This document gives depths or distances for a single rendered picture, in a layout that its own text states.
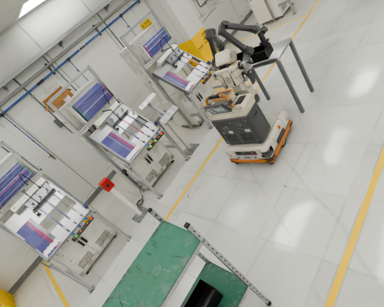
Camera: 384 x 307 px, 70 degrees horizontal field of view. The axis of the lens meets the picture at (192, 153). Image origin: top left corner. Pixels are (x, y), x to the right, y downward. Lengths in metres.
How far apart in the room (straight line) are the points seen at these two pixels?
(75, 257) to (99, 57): 3.66
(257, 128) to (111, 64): 3.74
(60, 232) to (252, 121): 2.54
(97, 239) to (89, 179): 1.79
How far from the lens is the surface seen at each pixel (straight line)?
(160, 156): 4.32
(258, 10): 7.40
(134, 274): 1.92
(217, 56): 3.16
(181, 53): 4.81
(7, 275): 5.79
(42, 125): 5.40
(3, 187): 3.86
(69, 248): 4.03
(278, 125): 3.26
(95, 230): 4.07
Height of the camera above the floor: 2.09
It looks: 29 degrees down
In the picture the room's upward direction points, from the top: 40 degrees counter-clockwise
